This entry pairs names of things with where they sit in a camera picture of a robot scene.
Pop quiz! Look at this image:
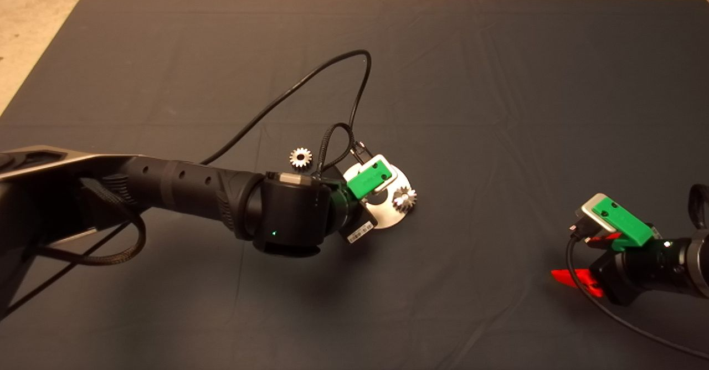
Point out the long black braided cable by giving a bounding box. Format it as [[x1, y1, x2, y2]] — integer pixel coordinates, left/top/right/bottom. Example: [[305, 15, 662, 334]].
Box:
[[39, 215, 146, 266]]

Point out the dark grey table cloth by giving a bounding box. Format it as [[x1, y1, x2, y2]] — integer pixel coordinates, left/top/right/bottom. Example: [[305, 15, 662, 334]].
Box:
[[0, 0, 709, 370]]

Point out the smooth black camera cable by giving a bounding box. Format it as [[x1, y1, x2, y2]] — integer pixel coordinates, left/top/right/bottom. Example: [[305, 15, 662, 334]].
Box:
[[566, 229, 709, 359], [201, 49, 372, 166]]

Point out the small steel planetary gear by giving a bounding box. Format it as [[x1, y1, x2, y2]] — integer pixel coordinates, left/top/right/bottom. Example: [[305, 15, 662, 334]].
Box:
[[290, 147, 314, 169], [392, 186, 418, 213]]

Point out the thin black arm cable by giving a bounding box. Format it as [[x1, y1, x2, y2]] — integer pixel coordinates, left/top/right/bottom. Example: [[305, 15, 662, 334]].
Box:
[[0, 222, 135, 320]]

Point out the short black braided cable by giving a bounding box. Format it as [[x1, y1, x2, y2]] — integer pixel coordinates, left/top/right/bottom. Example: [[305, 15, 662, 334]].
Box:
[[689, 184, 709, 230], [316, 122, 356, 176]]

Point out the round metal carrier plate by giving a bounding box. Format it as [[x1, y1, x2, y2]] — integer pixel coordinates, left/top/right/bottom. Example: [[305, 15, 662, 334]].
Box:
[[343, 162, 413, 230]]

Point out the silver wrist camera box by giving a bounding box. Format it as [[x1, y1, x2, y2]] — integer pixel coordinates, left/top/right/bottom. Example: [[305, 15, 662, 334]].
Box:
[[360, 153, 399, 196], [574, 193, 615, 235]]

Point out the bright green camera mount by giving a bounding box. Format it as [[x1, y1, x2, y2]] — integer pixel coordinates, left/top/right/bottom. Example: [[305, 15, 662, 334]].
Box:
[[347, 158, 393, 199], [591, 194, 655, 251]]

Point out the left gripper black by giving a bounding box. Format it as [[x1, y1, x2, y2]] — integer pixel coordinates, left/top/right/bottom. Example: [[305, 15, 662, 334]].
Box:
[[331, 179, 379, 245]]

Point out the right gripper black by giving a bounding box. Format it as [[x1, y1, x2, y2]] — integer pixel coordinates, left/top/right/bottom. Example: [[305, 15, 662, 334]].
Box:
[[551, 233, 691, 306]]

